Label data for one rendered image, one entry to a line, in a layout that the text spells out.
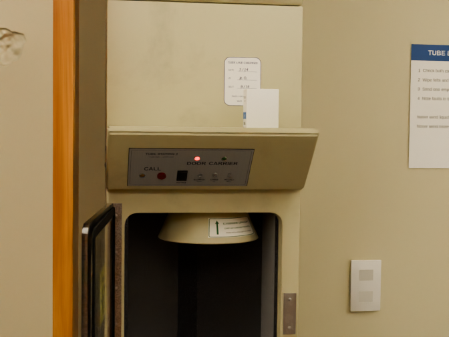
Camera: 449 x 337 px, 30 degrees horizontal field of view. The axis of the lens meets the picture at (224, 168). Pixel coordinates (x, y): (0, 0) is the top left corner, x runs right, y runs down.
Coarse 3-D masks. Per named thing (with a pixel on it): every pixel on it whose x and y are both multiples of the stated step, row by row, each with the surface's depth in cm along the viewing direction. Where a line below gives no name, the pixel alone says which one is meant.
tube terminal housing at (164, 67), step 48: (144, 48) 134; (192, 48) 135; (240, 48) 137; (288, 48) 138; (144, 96) 135; (192, 96) 136; (288, 96) 138; (144, 192) 135; (192, 192) 137; (240, 192) 138; (288, 192) 139; (288, 240) 140; (288, 288) 140; (288, 336) 140
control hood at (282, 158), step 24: (120, 144) 125; (144, 144) 125; (168, 144) 126; (192, 144) 126; (216, 144) 127; (240, 144) 127; (264, 144) 128; (288, 144) 128; (312, 144) 129; (120, 168) 129; (264, 168) 132; (288, 168) 133
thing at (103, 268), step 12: (108, 204) 129; (96, 216) 112; (84, 228) 103; (108, 228) 126; (84, 240) 103; (96, 240) 111; (108, 240) 126; (84, 252) 103; (96, 252) 111; (108, 252) 126; (84, 264) 103; (96, 264) 112; (108, 264) 126; (84, 276) 103; (96, 276) 112; (108, 276) 127; (84, 288) 103; (96, 288) 112; (108, 288) 127; (84, 300) 103; (96, 300) 112; (108, 300) 127; (84, 312) 103; (96, 312) 112; (108, 312) 127; (84, 324) 103; (96, 324) 112; (108, 324) 127; (84, 336) 103; (96, 336) 112; (108, 336) 127
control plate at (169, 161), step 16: (128, 160) 127; (144, 160) 128; (160, 160) 128; (176, 160) 128; (192, 160) 129; (208, 160) 129; (240, 160) 130; (128, 176) 130; (176, 176) 131; (192, 176) 131; (208, 176) 132; (224, 176) 132; (240, 176) 133
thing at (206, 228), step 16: (176, 224) 142; (192, 224) 140; (208, 224) 140; (224, 224) 140; (240, 224) 142; (176, 240) 140; (192, 240) 139; (208, 240) 139; (224, 240) 139; (240, 240) 141
